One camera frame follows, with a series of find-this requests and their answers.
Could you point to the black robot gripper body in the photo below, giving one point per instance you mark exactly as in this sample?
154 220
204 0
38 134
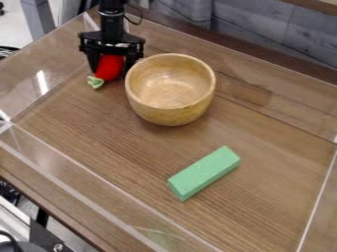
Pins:
95 45

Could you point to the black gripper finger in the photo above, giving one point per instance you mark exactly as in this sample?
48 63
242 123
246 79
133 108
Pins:
94 59
131 58

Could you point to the red plush strawberry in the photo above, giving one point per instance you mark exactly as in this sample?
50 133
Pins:
109 70

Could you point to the light wooden bowl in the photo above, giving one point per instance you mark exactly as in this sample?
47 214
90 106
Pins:
170 88

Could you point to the grey table leg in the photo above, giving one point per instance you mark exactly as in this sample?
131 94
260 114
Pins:
39 17

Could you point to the green rectangular block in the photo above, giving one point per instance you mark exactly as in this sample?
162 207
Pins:
204 172

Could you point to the clear acrylic tray wall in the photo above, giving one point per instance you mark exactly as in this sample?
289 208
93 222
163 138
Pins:
94 164

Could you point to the black metal bracket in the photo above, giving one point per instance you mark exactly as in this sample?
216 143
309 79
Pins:
46 240

